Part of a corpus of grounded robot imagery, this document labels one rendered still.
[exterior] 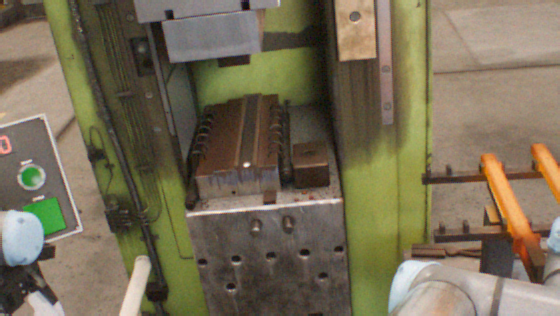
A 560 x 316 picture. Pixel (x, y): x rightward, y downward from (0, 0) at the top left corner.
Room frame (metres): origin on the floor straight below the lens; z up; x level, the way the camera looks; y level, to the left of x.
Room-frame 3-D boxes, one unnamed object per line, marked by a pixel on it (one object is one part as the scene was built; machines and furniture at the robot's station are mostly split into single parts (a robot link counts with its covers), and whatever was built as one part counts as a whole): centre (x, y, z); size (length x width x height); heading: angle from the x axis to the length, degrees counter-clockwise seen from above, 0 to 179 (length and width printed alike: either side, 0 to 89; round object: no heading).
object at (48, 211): (1.05, 0.55, 1.01); 0.07 x 0.05 x 0.07; 112
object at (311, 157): (1.23, -0.06, 0.95); 0.12 x 0.08 x 0.06; 177
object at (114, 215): (1.33, 0.49, 0.80); 0.06 x 0.03 x 0.14; 87
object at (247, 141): (1.39, 0.09, 0.99); 0.42 x 0.05 x 0.01; 177
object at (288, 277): (1.40, 0.06, 0.69); 0.56 x 0.38 x 0.45; 177
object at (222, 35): (1.39, 0.11, 1.32); 0.42 x 0.20 x 0.10; 177
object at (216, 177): (1.39, 0.11, 0.96); 0.42 x 0.20 x 0.09; 177
